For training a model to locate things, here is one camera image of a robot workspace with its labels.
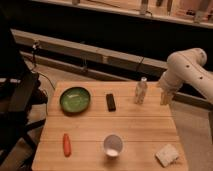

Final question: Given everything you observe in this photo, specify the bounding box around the black rectangular block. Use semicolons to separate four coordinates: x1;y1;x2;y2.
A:
106;94;116;111

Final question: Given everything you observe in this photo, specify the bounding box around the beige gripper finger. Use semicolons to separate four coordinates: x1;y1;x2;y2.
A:
160;91;173;105

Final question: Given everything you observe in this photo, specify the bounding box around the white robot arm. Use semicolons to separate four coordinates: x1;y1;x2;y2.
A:
158;48;213;105

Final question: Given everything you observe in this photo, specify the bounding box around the clear plastic cup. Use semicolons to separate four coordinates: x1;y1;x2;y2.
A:
103;134;123;157

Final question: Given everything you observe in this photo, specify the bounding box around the wooden table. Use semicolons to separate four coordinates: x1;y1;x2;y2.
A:
32;81;189;171

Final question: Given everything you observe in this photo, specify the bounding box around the green bowl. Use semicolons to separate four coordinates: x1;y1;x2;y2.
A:
59;87;91;113

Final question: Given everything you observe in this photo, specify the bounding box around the orange carrot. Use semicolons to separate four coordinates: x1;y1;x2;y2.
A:
63;134;71;157

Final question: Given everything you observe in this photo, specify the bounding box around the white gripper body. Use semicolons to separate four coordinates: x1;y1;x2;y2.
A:
158;71;183;93

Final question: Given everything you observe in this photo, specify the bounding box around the beige sponge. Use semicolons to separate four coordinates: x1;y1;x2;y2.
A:
155;144;179;167

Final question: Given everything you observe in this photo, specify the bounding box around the clear plastic bottle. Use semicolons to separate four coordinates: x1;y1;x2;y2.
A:
135;77;148;104

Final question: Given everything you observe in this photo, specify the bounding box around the black office chair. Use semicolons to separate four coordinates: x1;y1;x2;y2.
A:
0;15;48;166

